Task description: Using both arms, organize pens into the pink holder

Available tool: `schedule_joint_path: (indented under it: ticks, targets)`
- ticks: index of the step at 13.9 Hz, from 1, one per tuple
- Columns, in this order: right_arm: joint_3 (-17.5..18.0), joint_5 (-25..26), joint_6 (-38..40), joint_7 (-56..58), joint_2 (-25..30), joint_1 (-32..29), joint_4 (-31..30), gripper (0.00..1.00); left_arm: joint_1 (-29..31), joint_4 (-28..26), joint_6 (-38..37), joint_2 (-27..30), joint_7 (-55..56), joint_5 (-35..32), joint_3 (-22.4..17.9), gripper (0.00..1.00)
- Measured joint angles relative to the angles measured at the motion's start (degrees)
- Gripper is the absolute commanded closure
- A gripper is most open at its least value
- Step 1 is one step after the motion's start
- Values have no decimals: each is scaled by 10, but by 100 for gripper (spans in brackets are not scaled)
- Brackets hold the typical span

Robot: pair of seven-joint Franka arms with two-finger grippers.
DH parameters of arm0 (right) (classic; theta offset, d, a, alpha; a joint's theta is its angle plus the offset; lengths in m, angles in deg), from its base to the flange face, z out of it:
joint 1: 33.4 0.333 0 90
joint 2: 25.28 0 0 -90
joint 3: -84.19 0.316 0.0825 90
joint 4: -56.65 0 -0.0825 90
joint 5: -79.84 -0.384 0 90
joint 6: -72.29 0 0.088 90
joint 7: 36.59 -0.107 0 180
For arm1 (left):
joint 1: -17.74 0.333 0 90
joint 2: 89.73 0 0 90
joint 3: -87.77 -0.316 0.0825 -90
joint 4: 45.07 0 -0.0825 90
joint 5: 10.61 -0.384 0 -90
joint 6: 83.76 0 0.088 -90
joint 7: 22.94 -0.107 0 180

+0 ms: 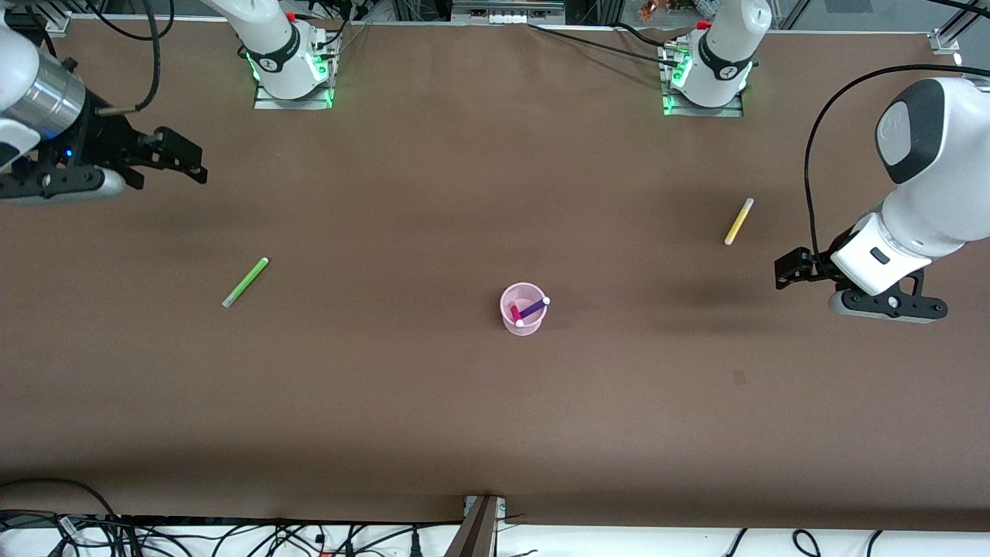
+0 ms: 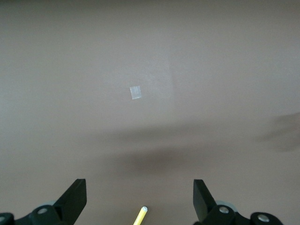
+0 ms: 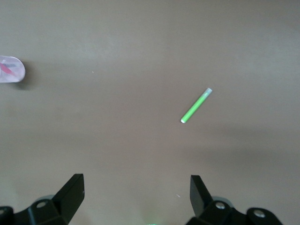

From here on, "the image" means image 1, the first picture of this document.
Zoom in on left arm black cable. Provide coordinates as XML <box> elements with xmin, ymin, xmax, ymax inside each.
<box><xmin>803</xmin><ymin>64</ymin><xmax>990</xmax><ymax>256</ymax></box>

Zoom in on aluminium camera post with bracket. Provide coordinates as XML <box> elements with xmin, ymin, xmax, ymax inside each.
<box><xmin>445</xmin><ymin>495</ymin><xmax>508</xmax><ymax>557</ymax></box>

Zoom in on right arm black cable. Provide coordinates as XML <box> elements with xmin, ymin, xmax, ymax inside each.
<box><xmin>81</xmin><ymin>0</ymin><xmax>162</xmax><ymax>115</ymax></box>

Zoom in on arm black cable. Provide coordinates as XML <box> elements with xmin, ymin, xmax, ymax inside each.
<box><xmin>81</xmin><ymin>0</ymin><xmax>162</xmax><ymax>115</ymax></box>
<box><xmin>803</xmin><ymin>64</ymin><xmax>990</xmax><ymax>256</ymax></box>

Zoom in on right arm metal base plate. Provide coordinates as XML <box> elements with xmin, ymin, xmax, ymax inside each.
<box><xmin>254</xmin><ymin>73</ymin><xmax>336</xmax><ymax>111</ymax></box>

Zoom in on long black cable on mat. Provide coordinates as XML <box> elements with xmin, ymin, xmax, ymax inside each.
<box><xmin>528</xmin><ymin>23</ymin><xmax>685</xmax><ymax>70</ymax></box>

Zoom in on pink translucent pen holder cup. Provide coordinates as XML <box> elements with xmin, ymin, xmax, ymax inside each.
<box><xmin>500</xmin><ymin>282</ymin><xmax>548</xmax><ymax>337</ymax></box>

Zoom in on green highlighter pen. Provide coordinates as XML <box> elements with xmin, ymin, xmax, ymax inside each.
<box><xmin>222</xmin><ymin>257</ymin><xmax>270</xmax><ymax>309</ymax></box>

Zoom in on short black cable on mat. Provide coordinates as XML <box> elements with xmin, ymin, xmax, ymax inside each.
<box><xmin>611</xmin><ymin>22</ymin><xmax>674</xmax><ymax>49</ymax></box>

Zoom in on black cable with white tag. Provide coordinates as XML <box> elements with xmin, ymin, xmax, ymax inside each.
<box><xmin>0</xmin><ymin>511</ymin><xmax>132</xmax><ymax>557</ymax></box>

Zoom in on brown table cover mat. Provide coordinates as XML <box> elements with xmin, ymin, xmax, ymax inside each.
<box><xmin>0</xmin><ymin>19</ymin><xmax>990</xmax><ymax>531</ymax></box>

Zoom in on yellow highlighter pen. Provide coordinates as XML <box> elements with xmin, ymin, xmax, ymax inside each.
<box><xmin>724</xmin><ymin>198</ymin><xmax>755</xmax><ymax>247</ymax></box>

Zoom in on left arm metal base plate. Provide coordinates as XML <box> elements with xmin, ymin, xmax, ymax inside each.
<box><xmin>661</xmin><ymin>81</ymin><xmax>745</xmax><ymax>118</ymax></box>

